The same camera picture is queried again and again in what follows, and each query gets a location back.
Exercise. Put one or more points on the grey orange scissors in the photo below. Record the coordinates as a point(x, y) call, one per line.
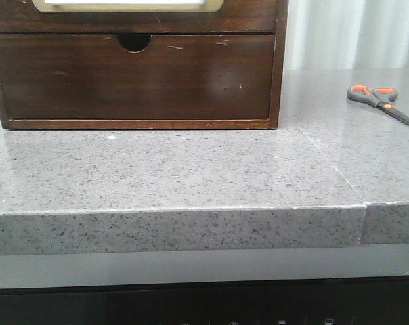
point(380, 98)

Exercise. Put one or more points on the wooden drawer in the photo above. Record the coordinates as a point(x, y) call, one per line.
point(233, 17)
point(175, 77)

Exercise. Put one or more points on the dark wooden drawer cabinet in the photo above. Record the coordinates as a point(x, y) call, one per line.
point(136, 42)

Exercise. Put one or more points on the black appliance control panel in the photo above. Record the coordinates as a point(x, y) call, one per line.
point(381, 300)

